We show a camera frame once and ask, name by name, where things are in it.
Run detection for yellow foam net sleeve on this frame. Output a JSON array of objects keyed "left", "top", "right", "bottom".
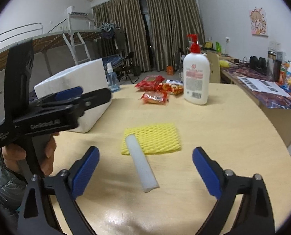
[{"left": 121, "top": 123, "right": 182, "bottom": 155}]

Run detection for white foam strip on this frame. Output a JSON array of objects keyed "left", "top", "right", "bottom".
[{"left": 125, "top": 134, "right": 159, "bottom": 193}]

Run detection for left hand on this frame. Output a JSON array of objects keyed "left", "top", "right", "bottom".
[{"left": 1, "top": 131, "right": 61, "bottom": 177}]

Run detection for white styrofoam box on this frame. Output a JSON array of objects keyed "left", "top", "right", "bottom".
[{"left": 34, "top": 58, "right": 111, "bottom": 133}]

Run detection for clear spray bottle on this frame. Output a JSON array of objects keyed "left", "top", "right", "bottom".
[{"left": 106, "top": 63, "right": 120, "bottom": 92}]

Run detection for grey jacket sleeve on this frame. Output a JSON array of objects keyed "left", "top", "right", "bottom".
[{"left": 0, "top": 150, "right": 26, "bottom": 218}]

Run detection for blue plaid mattress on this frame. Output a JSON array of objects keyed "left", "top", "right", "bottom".
[{"left": 102, "top": 55, "right": 124, "bottom": 70}]

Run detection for black folding chair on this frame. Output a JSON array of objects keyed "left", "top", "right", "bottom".
[{"left": 119, "top": 52, "right": 141, "bottom": 84}]

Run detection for white metal bunk bed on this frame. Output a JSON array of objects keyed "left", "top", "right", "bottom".
[{"left": 0, "top": 12, "right": 126, "bottom": 84}]

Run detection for red snack bag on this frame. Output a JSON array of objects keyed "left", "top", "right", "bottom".
[{"left": 135, "top": 75, "right": 165, "bottom": 92}]

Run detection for small red snack packet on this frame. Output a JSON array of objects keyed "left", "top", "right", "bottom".
[{"left": 141, "top": 91, "right": 168, "bottom": 105}]

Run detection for white air conditioner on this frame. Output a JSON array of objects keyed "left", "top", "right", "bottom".
[{"left": 66, "top": 6, "right": 89, "bottom": 18}]

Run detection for orange container on floor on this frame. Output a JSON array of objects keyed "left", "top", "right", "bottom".
[{"left": 166, "top": 66, "right": 174, "bottom": 76}]

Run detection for orange snack bag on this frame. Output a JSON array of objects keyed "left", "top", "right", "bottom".
[{"left": 157, "top": 83, "right": 184, "bottom": 96}]

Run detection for white blue snack packet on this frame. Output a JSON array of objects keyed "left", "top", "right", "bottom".
[{"left": 166, "top": 80, "right": 183, "bottom": 86}]

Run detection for brown curtains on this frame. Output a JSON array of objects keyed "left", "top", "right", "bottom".
[{"left": 93, "top": 0, "right": 205, "bottom": 72}]

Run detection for white lotion pump bottle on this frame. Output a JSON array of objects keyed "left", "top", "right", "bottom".
[{"left": 183, "top": 34, "right": 210, "bottom": 105}]

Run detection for wooden smiley chair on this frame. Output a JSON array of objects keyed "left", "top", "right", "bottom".
[{"left": 207, "top": 51, "right": 220, "bottom": 83}]

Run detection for printed paper sheet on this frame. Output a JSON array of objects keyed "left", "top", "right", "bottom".
[{"left": 237, "top": 76, "right": 291, "bottom": 98}]

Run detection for green bottle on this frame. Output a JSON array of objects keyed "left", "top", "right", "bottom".
[{"left": 215, "top": 41, "right": 222, "bottom": 54}]

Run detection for black headphones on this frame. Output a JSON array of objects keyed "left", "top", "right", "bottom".
[{"left": 249, "top": 56, "right": 267, "bottom": 75}]

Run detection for steel thermos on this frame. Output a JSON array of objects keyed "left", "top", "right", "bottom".
[{"left": 267, "top": 49, "right": 279, "bottom": 82}]

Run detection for cartoon wall poster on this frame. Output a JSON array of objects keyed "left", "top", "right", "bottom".
[{"left": 249, "top": 7, "right": 268, "bottom": 37}]

